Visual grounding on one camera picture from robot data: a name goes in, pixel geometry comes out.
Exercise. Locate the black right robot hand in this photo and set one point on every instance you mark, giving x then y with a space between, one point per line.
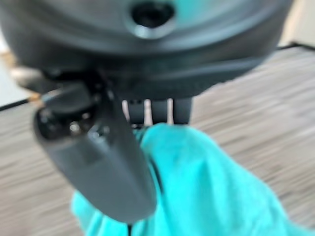
147 61

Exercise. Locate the turquoise cloth garment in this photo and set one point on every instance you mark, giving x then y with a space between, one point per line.
201 186

